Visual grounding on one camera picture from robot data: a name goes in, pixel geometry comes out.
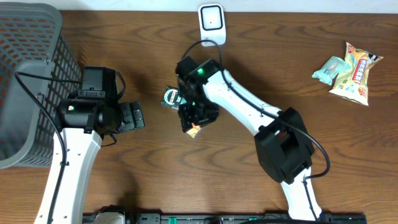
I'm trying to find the green wet wipes pack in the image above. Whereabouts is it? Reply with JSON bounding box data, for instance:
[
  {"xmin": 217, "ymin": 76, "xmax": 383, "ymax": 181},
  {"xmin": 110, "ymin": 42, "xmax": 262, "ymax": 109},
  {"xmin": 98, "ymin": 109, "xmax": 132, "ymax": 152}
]
[{"xmin": 312, "ymin": 56, "xmax": 351, "ymax": 85}]

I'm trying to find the black plastic mesh basket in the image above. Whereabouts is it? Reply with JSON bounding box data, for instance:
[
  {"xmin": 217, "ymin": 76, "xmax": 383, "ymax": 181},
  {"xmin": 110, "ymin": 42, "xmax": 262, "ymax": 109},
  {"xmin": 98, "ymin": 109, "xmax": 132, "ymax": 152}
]
[{"xmin": 1, "ymin": 2, "xmax": 82, "ymax": 169}]

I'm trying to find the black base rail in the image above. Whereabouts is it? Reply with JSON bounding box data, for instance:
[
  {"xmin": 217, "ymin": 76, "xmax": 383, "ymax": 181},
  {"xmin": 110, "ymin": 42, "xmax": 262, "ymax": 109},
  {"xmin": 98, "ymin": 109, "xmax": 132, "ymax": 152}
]
[{"xmin": 82, "ymin": 212, "xmax": 368, "ymax": 224}]

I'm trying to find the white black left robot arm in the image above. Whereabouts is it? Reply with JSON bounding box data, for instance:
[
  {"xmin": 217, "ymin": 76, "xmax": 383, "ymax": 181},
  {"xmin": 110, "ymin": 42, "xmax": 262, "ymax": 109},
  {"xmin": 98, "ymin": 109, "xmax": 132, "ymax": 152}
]
[{"xmin": 35, "ymin": 98, "xmax": 145, "ymax": 223}]

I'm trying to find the white barcode scanner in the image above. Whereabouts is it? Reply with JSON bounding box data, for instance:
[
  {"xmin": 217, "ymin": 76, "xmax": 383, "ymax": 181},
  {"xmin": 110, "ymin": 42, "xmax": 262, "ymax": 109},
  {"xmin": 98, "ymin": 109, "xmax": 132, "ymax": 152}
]
[{"xmin": 198, "ymin": 4, "xmax": 226, "ymax": 47}]

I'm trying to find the roll of tape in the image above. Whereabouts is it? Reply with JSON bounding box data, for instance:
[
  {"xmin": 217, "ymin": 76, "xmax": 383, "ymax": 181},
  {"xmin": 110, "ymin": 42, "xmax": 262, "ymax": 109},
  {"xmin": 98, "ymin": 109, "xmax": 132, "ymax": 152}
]
[{"xmin": 161, "ymin": 86, "xmax": 187, "ymax": 110}]

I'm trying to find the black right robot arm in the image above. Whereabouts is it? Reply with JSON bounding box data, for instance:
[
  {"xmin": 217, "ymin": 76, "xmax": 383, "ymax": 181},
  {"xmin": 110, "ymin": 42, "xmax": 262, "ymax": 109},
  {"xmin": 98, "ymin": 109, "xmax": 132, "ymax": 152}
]
[{"xmin": 175, "ymin": 57, "xmax": 322, "ymax": 221}]

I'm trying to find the orange tissue pack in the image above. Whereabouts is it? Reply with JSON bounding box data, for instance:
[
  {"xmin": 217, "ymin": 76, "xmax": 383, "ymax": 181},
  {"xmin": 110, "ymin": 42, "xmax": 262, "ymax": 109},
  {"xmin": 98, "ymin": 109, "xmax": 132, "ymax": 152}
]
[{"xmin": 186, "ymin": 123, "xmax": 202, "ymax": 138}]

